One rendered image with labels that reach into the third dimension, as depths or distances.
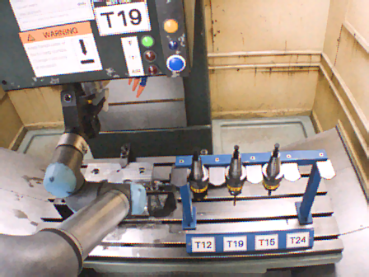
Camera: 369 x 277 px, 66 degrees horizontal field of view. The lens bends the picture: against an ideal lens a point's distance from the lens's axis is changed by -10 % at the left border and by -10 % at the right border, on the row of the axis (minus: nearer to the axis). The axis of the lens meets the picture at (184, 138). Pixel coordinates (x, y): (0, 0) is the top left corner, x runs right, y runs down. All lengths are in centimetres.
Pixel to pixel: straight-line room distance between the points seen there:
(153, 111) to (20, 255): 117
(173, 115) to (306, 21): 87
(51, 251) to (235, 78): 158
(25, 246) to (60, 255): 5
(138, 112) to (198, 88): 31
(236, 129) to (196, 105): 56
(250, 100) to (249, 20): 53
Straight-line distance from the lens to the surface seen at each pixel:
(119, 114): 157
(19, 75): 75
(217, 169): 94
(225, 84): 189
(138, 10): 59
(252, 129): 202
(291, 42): 181
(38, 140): 236
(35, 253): 47
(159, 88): 143
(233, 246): 112
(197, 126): 160
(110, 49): 63
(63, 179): 73
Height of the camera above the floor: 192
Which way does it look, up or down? 43 degrees down
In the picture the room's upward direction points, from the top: 8 degrees counter-clockwise
